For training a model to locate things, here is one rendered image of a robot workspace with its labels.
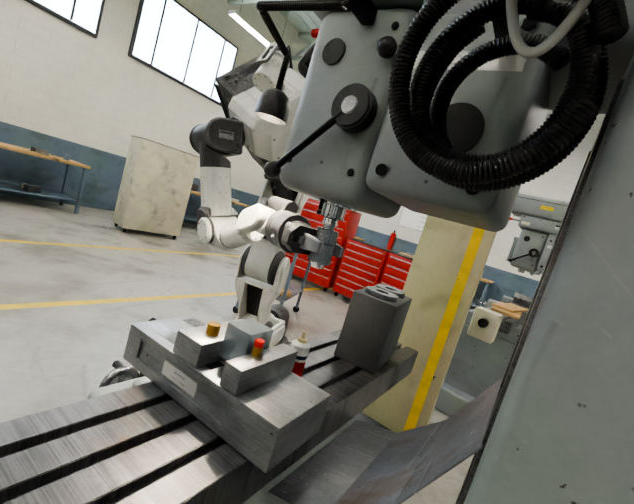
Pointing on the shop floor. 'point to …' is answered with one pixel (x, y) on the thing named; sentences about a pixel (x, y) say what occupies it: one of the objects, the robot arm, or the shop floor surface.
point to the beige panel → (432, 319)
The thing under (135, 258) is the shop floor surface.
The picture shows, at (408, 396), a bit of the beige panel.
